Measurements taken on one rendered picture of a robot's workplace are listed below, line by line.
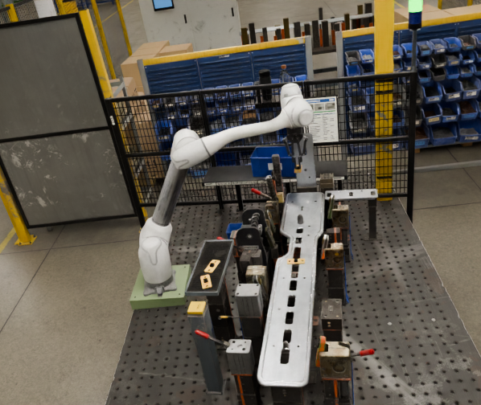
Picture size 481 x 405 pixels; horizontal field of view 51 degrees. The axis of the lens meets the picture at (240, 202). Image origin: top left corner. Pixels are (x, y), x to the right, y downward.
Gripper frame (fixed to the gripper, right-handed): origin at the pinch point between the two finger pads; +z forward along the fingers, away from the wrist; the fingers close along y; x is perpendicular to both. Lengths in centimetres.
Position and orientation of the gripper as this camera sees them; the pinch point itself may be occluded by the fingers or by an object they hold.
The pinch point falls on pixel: (297, 161)
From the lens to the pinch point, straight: 262.7
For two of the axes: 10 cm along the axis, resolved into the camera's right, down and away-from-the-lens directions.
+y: 9.8, -0.4, -2.1
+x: 1.6, -5.1, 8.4
